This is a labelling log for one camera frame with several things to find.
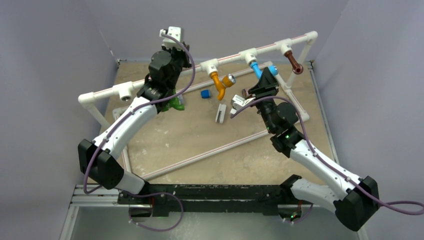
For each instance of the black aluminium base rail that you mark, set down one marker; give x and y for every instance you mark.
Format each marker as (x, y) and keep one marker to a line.
(163, 199)

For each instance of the blue faucet chrome knob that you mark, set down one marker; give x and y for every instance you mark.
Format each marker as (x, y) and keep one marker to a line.
(258, 71)

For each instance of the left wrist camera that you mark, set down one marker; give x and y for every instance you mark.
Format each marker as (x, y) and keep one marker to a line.
(175, 32)

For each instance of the blue grey small block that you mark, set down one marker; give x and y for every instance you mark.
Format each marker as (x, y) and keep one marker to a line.
(205, 94)

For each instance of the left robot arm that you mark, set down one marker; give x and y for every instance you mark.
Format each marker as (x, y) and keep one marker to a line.
(98, 157)

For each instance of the green faucet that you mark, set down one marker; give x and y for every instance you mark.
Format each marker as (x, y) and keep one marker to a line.
(175, 103)

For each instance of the orange faucet chrome knob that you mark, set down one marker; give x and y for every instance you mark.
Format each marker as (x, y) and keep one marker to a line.
(221, 85)

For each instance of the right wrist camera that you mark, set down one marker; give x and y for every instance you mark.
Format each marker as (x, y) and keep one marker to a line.
(237, 102)

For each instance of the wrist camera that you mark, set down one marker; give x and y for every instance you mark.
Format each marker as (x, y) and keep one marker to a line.
(237, 102)
(175, 32)

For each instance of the white clip sealer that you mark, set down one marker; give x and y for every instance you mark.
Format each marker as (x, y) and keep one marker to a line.
(220, 115)

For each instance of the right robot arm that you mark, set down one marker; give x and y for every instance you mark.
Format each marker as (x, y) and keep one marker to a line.
(344, 193)

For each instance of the brown faucet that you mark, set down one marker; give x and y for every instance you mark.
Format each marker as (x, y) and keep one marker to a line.
(297, 68)

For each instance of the white PVC pipe frame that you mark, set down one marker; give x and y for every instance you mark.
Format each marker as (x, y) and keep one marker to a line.
(300, 47)

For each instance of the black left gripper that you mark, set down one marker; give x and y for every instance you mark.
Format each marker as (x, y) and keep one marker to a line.
(184, 54)

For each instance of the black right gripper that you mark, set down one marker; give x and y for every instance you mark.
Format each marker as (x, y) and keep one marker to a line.
(268, 85)

